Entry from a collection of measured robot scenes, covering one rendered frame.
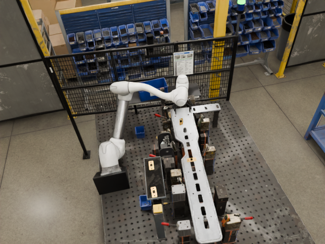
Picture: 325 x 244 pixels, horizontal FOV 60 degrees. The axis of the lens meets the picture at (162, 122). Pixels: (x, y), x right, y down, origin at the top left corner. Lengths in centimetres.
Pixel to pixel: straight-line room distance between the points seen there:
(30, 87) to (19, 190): 139
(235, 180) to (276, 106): 210
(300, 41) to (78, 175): 384
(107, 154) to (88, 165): 135
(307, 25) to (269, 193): 293
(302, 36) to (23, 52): 398
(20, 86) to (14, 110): 47
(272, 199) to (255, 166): 36
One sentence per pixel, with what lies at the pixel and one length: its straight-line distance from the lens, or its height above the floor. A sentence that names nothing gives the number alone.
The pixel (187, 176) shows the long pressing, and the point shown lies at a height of 100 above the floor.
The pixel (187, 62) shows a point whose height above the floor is 131.
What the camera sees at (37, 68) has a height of 94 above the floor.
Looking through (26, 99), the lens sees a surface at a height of 46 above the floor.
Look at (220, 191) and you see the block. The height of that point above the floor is 103.
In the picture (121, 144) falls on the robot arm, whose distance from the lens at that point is 271.
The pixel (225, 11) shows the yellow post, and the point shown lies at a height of 179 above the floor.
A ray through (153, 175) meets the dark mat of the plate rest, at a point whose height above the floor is 116.
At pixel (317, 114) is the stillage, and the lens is 392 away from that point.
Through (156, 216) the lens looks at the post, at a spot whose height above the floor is 111.
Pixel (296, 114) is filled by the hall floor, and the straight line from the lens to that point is 457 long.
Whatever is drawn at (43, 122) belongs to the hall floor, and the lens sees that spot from 469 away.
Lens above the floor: 298
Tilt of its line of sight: 46 degrees down
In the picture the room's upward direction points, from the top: 5 degrees counter-clockwise
